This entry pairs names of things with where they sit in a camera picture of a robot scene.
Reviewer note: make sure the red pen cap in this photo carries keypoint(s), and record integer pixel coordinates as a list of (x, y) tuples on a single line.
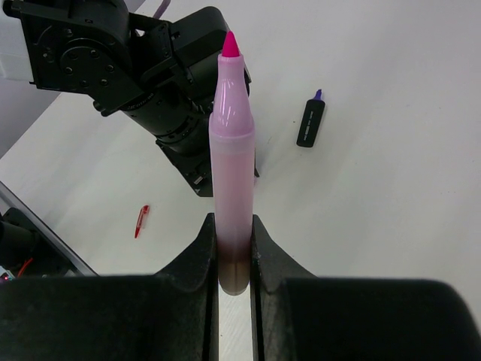
[(143, 214)]

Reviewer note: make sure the pink marker pen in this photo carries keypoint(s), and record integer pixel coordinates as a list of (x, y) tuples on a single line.
[(232, 156)]

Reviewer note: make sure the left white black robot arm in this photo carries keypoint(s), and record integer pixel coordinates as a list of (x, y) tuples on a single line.
[(160, 74)]

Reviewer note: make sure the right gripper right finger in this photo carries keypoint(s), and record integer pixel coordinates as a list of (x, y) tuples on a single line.
[(270, 268)]

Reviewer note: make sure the aluminium front rail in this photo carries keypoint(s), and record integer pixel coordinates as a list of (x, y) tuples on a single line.
[(30, 248)]

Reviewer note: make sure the black purple highlighter pen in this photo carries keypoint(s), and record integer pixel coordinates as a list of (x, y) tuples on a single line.
[(311, 121)]

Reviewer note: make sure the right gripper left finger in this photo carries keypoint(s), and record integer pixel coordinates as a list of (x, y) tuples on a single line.
[(189, 313)]

